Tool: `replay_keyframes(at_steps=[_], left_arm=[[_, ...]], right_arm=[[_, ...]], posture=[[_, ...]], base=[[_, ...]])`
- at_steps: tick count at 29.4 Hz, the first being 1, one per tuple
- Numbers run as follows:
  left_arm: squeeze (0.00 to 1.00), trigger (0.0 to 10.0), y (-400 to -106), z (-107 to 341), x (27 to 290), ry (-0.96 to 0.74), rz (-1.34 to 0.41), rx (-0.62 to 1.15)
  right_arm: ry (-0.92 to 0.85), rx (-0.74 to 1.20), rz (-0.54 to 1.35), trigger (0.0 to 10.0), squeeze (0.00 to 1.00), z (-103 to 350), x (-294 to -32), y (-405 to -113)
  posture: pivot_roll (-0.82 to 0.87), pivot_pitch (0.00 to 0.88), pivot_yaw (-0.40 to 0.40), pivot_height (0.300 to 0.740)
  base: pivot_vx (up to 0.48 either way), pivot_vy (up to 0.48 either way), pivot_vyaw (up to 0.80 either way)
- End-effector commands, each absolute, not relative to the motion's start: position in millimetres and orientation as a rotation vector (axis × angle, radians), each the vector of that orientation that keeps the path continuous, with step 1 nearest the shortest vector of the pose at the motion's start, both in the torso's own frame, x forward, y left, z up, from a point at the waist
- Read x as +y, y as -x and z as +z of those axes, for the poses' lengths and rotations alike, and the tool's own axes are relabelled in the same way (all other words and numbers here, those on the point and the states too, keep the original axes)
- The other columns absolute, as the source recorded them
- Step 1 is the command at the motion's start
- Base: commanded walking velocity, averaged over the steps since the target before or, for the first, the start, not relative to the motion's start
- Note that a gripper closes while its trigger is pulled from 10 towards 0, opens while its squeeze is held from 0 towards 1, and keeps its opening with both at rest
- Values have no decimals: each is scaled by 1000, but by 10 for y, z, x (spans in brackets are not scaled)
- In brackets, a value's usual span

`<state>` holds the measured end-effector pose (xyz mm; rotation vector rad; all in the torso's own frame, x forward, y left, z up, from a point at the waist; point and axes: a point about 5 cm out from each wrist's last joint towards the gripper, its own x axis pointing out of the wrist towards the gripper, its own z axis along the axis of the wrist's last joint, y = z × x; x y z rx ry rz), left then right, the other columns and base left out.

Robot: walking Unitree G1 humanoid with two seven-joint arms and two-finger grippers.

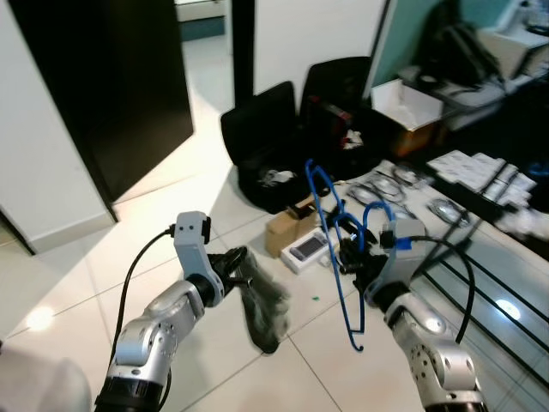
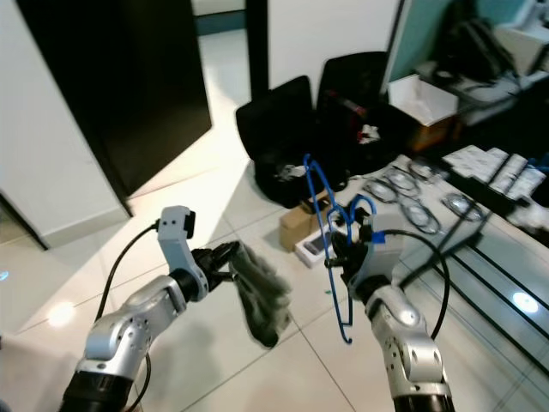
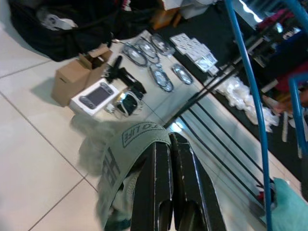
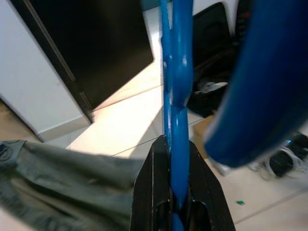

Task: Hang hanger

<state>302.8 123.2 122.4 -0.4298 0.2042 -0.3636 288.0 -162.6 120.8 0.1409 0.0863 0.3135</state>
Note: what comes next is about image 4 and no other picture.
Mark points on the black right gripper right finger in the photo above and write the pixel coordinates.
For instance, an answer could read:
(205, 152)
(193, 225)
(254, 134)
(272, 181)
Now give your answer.
(207, 197)

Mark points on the green floor marker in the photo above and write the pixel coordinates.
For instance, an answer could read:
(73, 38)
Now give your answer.
(240, 202)

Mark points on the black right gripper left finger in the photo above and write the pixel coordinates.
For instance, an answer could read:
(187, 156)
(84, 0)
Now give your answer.
(154, 192)

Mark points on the black bag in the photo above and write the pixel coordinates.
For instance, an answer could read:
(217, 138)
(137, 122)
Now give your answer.
(211, 48)

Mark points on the blue plastic hanger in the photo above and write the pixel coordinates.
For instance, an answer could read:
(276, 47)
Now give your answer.
(179, 144)

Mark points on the grey-blue shirt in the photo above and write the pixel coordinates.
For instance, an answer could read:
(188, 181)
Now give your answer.
(60, 183)

